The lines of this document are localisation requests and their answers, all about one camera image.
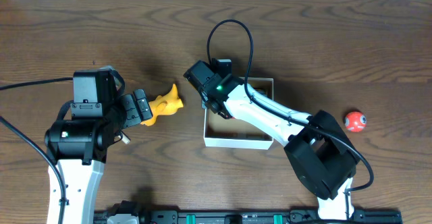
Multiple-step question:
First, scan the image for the red toy ball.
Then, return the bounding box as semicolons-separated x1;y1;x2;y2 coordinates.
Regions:
344;111;367;132

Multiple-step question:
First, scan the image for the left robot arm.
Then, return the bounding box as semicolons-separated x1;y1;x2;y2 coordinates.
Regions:
45;66;153;223

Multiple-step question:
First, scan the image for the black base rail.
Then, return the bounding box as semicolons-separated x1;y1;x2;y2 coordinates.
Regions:
93;201;403;224

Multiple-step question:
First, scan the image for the orange toy rhino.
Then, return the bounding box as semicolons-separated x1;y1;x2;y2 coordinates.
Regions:
140;84;184;126

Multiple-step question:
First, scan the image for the white cardboard box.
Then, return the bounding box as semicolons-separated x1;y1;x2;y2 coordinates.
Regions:
203;76;275;150

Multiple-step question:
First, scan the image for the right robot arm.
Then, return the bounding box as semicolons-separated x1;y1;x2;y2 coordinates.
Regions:
184;61;360;221

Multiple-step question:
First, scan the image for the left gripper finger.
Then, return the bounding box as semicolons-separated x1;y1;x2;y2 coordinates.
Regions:
134;89;153;121
120;94;142;128

